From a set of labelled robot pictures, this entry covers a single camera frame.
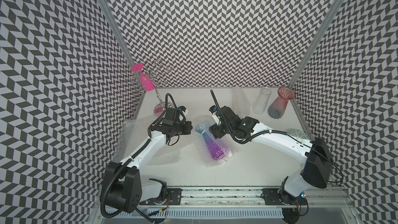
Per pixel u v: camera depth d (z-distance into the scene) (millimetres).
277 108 925
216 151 791
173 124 653
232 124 586
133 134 909
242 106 1053
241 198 741
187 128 738
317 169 407
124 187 398
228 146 804
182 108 778
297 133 911
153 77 826
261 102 985
